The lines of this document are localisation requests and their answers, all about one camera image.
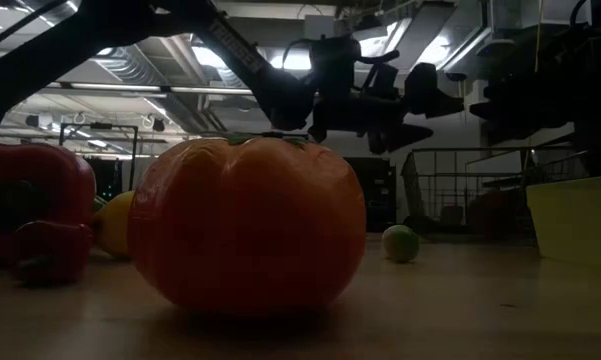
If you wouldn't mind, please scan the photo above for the bright ceiling light panel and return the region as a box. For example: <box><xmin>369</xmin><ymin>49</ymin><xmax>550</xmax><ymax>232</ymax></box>
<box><xmin>269</xmin><ymin>49</ymin><xmax>312</xmax><ymax>71</ymax></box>
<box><xmin>192</xmin><ymin>45</ymin><xmax>231</xmax><ymax>69</ymax></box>

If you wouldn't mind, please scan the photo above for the long ceiling light rail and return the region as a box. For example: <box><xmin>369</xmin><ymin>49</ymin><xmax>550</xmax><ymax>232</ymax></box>
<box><xmin>44</xmin><ymin>81</ymin><xmax>254</xmax><ymax>97</ymax></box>

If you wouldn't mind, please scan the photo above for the green toy lime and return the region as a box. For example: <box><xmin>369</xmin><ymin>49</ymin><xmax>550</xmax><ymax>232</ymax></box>
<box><xmin>381</xmin><ymin>224</ymin><xmax>421</xmax><ymax>264</ymax></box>

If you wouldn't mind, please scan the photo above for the yellow hanging cable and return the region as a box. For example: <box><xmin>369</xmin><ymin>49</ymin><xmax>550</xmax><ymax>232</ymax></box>
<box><xmin>533</xmin><ymin>0</ymin><xmax>544</xmax><ymax>74</ymax></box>

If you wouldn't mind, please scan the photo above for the black cabinet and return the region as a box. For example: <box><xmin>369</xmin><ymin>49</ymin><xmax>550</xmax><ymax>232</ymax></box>
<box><xmin>344</xmin><ymin>157</ymin><xmax>398</xmax><ymax>232</ymax></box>

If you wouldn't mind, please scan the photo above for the large red bell pepper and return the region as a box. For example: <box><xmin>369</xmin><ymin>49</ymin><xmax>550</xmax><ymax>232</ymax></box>
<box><xmin>0</xmin><ymin>142</ymin><xmax>97</xmax><ymax>261</ymax></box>

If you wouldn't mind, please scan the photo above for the yellow toy lemon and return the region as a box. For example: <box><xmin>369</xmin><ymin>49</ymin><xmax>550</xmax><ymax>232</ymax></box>
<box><xmin>92</xmin><ymin>189</ymin><xmax>137</xmax><ymax>260</ymax></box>

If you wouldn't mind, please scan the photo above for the large orange-red toy tomato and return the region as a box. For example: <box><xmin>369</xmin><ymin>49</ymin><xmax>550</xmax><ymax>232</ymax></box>
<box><xmin>128</xmin><ymin>133</ymin><xmax>368</xmax><ymax>314</ymax></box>

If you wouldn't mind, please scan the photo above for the wire mesh basket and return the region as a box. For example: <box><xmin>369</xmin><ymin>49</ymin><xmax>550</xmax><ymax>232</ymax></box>
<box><xmin>401</xmin><ymin>145</ymin><xmax>589</xmax><ymax>236</ymax></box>

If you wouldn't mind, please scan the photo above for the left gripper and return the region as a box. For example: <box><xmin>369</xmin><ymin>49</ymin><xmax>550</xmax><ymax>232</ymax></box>
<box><xmin>309</xmin><ymin>62</ymin><xmax>465</xmax><ymax>155</ymax></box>

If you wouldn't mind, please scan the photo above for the dark red toy fruit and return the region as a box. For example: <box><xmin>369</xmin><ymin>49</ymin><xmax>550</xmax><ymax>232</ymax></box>
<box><xmin>467</xmin><ymin>188</ymin><xmax>524</xmax><ymax>236</ymax></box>

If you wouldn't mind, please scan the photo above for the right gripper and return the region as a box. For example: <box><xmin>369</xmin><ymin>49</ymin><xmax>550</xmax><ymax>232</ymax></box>
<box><xmin>469</xmin><ymin>69</ymin><xmax>581</xmax><ymax>146</ymax></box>

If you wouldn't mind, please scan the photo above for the small red toy vegetable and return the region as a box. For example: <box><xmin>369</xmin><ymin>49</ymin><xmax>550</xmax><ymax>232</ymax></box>
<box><xmin>12</xmin><ymin>219</ymin><xmax>95</xmax><ymax>287</ymax></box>

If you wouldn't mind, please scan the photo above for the ribbed ventilation duct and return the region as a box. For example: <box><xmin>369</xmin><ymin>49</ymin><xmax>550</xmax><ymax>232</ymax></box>
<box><xmin>92</xmin><ymin>44</ymin><xmax>246</xmax><ymax>134</ymax></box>

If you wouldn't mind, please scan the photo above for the yellow-green plastic tray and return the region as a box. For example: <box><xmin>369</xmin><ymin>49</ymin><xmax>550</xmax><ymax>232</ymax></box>
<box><xmin>525</xmin><ymin>173</ymin><xmax>601</xmax><ymax>266</ymax></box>

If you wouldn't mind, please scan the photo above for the grey ceiling box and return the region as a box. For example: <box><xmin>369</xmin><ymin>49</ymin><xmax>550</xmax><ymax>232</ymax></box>
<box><xmin>303</xmin><ymin>14</ymin><xmax>337</xmax><ymax>39</ymax></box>

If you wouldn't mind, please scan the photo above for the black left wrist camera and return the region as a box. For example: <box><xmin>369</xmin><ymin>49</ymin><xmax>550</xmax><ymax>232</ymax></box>
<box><xmin>308</xmin><ymin>33</ymin><xmax>362</xmax><ymax>89</ymax></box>

